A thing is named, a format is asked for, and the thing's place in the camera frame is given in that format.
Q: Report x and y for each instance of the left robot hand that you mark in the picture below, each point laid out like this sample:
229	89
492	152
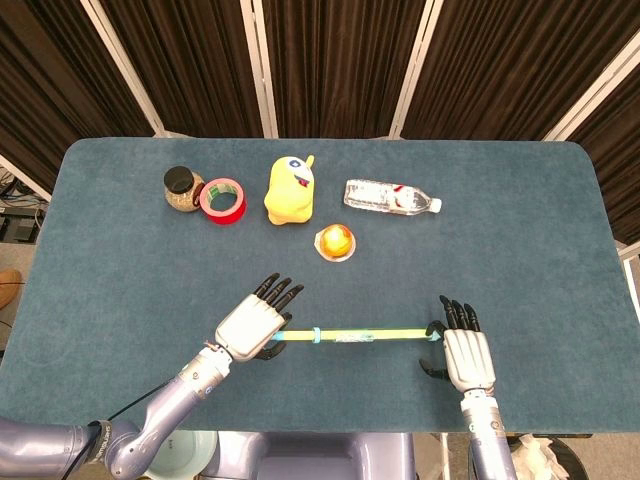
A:
247	325

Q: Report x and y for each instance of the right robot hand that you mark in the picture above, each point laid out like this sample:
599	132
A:
467	355

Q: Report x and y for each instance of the yellow-blue telescopic stick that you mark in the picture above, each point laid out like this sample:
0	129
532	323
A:
350	335

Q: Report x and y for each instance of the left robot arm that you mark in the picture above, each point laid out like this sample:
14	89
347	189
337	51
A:
175	395

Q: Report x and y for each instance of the red tape roll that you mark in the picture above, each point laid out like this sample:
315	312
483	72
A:
225	216

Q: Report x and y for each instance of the orange jelly cup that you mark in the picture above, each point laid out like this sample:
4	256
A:
336	240

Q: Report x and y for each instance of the white crumpled plastic bag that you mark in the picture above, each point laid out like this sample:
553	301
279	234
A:
542	452

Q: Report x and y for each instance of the blue table cloth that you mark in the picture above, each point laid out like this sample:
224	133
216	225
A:
125	300

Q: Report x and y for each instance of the yellow plush monster toy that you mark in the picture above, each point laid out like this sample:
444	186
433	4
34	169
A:
287	200

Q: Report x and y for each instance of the pale green plastic basin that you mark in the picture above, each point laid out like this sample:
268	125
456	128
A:
185	450

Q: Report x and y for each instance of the glass jar with black lid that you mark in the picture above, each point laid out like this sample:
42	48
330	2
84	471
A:
182	197

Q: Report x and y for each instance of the black round waste bin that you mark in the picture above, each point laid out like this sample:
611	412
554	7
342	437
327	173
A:
575	460

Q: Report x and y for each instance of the grey robot torso base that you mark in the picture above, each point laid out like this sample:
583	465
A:
325	455

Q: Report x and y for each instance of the clear plastic water bottle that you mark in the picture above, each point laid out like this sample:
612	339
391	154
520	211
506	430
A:
370	195

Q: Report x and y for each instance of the dark curtain partition panel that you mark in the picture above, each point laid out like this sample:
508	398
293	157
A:
500	55
620	150
45	75
185	55
340	55

